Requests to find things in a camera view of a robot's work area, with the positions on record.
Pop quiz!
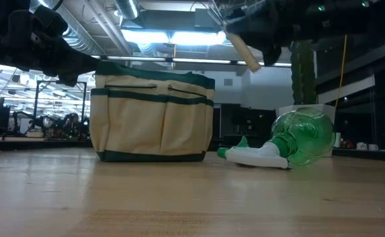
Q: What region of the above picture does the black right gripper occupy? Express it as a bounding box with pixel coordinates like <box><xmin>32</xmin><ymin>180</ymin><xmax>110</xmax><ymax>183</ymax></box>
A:
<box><xmin>224</xmin><ymin>0</ymin><xmax>311</xmax><ymax>66</ymax></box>

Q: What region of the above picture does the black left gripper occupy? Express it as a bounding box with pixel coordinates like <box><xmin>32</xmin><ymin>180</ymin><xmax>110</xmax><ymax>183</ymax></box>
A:
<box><xmin>1</xmin><ymin>5</ymin><xmax>100</xmax><ymax>88</ymax></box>

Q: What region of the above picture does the wooden handled garden rake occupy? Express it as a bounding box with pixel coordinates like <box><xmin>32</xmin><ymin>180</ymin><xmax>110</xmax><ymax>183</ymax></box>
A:
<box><xmin>207</xmin><ymin>0</ymin><xmax>263</xmax><ymax>74</ymax></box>

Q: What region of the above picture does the beige green canvas gardening bag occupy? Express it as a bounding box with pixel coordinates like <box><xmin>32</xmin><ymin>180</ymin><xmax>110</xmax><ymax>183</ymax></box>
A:
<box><xmin>89</xmin><ymin>61</ymin><xmax>216</xmax><ymax>163</ymax></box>

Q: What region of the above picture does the green white spray bottle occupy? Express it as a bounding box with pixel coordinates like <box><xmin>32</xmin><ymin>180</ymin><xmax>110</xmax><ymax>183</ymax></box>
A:
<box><xmin>216</xmin><ymin>107</ymin><xmax>336</xmax><ymax>170</ymax></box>

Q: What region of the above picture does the tall green cactus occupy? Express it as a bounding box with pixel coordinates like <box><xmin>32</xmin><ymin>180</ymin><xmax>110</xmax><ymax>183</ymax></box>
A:
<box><xmin>290</xmin><ymin>39</ymin><xmax>319</xmax><ymax>106</ymax></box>

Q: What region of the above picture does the bright ceiling light panel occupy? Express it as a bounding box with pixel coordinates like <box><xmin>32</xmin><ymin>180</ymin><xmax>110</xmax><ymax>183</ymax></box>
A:
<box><xmin>120</xmin><ymin>28</ymin><xmax>228</xmax><ymax>46</ymax></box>

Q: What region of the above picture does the black cabinet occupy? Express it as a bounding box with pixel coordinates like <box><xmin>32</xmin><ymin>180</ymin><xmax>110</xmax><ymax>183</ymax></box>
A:
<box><xmin>211</xmin><ymin>103</ymin><xmax>278</xmax><ymax>149</ymax></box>

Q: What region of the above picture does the long ceiling light strip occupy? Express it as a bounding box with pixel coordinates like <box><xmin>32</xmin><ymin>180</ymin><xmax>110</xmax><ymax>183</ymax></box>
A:
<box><xmin>91</xmin><ymin>55</ymin><xmax>292</xmax><ymax>67</ymax></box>

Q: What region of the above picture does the white plant pot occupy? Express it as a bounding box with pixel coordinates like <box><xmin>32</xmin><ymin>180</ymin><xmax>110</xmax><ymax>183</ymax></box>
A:
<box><xmin>275</xmin><ymin>103</ymin><xmax>337</xmax><ymax>157</ymax></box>

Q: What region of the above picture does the black metal frame stand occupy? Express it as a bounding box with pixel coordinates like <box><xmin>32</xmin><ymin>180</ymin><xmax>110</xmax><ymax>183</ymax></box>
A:
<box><xmin>33</xmin><ymin>80</ymin><xmax>88</xmax><ymax>132</ymax></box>

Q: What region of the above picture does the silver ceiling air duct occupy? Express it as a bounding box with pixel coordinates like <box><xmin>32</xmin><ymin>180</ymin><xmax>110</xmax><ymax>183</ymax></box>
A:
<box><xmin>114</xmin><ymin>0</ymin><xmax>141</xmax><ymax>20</ymax></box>

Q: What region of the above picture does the yellow hanging cable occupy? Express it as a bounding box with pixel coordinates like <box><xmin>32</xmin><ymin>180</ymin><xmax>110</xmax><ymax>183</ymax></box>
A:
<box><xmin>334</xmin><ymin>34</ymin><xmax>348</xmax><ymax>110</ymax></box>

